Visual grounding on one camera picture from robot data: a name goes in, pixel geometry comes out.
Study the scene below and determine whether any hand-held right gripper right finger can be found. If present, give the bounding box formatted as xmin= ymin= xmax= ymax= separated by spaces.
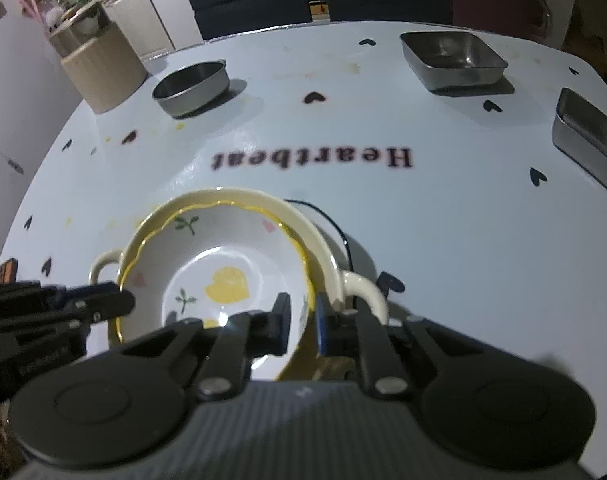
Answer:
xmin=315 ymin=292 xmax=484 ymax=401

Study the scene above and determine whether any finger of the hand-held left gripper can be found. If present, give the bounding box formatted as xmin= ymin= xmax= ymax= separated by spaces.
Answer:
xmin=37 ymin=281 xmax=120 ymax=307
xmin=67 ymin=289 xmax=136 ymax=324

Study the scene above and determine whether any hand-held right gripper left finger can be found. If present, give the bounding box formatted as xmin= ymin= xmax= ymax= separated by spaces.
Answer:
xmin=120 ymin=291 xmax=292 ymax=403

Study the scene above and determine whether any square white plate blue rim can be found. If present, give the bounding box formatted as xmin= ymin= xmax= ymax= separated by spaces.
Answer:
xmin=283 ymin=199 xmax=357 ymax=311

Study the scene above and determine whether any cream bowl with handles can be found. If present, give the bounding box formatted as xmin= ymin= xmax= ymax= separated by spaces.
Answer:
xmin=88 ymin=187 xmax=388 ymax=381

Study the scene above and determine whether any scalloped lemon print bowl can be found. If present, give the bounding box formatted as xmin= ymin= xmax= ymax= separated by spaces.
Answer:
xmin=114 ymin=201 xmax=315 ymax=361

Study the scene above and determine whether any round steel bowl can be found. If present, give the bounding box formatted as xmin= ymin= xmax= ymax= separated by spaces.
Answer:
xmin=152 ymin=60 xmax=230 ymax=119

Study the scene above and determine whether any square steel tray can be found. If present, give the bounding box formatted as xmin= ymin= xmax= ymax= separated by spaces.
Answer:
xmin=400 ymin=31 xmax=509 ymax=94

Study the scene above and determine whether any rectangular steel container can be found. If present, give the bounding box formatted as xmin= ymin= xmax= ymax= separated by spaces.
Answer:
xmin=552 ymin=87 xmax=607 ymax=191

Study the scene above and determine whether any beige ribbed trash bin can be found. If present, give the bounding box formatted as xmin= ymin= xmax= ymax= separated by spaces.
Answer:
xmin=48 ymin=1 xmax=149 ymax=114

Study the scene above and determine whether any white cabinet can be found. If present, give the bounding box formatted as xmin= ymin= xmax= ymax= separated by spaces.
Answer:
xmin=103 ymin=0 xmax=176 ymax=58

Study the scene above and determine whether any white board panel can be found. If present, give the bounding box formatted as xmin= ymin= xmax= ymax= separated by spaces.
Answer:
xmin=551 ymin=0 xmax=591 ymax=56

